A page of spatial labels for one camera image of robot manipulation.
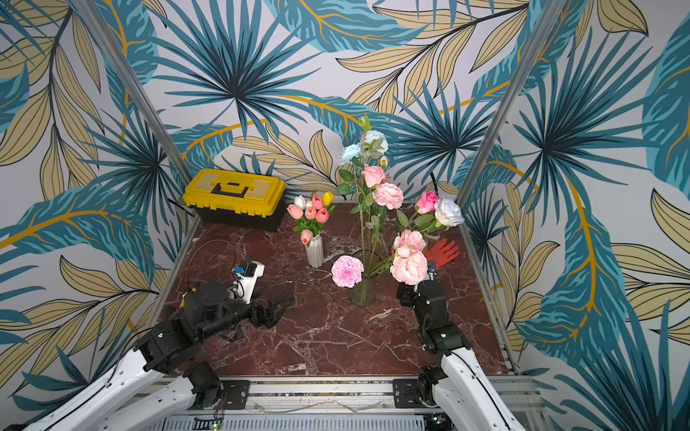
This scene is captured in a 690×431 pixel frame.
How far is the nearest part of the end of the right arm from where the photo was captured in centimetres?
73

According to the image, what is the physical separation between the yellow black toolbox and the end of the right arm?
54 centimetres

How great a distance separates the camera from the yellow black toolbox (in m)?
1.00
